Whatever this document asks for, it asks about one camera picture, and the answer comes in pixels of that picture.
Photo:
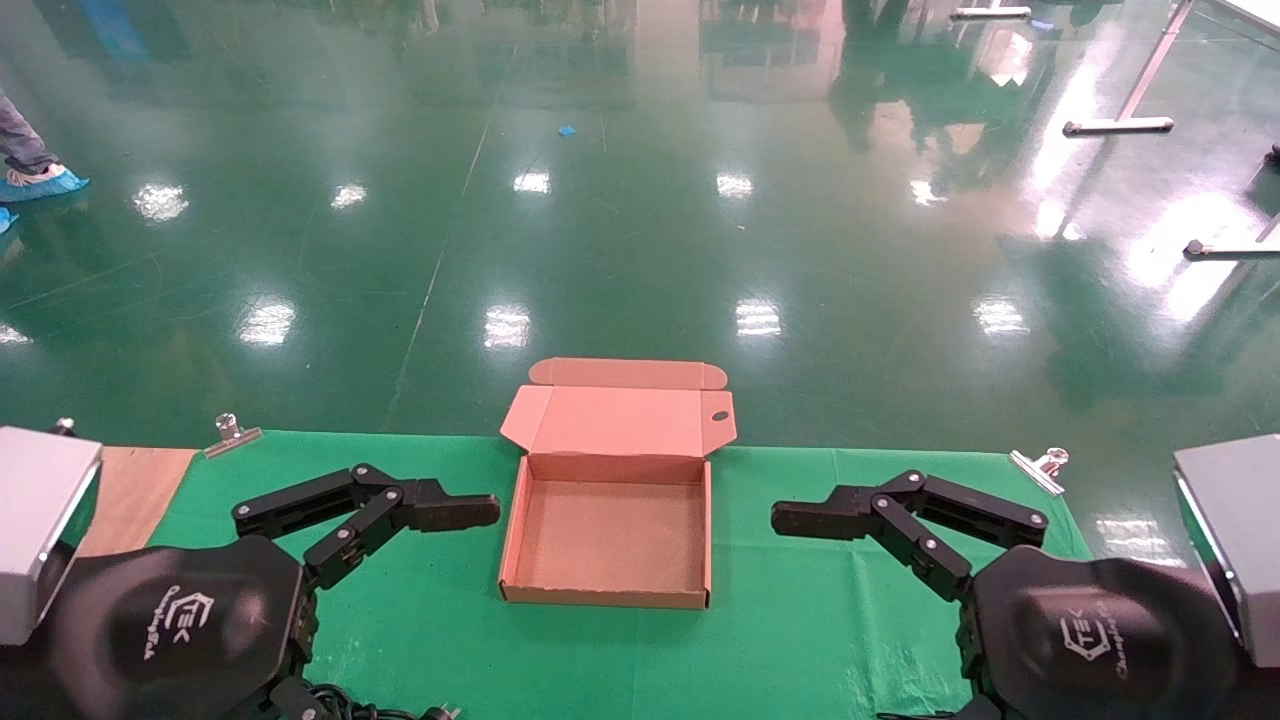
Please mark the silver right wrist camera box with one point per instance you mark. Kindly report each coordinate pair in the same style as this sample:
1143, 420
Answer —
1240, 520

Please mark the white floor bar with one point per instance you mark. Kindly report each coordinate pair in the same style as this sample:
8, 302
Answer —
990, 13

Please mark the blue shoe cover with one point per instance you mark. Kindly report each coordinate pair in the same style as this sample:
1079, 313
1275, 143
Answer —
5, 220
45, 185

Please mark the green table cloth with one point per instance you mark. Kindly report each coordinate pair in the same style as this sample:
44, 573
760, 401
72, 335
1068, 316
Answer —
800, 640

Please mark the white table leg frame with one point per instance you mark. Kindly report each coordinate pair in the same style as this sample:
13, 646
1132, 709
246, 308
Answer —
1115, 126

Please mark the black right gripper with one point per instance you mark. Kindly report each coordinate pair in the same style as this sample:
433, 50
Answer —
1100, 640

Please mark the open brown cardboard box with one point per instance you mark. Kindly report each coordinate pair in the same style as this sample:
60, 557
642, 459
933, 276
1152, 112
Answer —
610, 540

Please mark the silver binder clip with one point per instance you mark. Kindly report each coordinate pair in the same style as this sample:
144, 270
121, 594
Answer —
1035, 472
232, 440

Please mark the grey trouser leg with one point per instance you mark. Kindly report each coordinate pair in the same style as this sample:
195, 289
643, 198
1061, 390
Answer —
20, 140

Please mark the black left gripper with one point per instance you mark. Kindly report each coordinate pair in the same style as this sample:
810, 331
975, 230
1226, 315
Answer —
180, 630

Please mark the white background table top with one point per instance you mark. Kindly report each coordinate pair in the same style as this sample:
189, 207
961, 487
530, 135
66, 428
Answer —
1255, 12

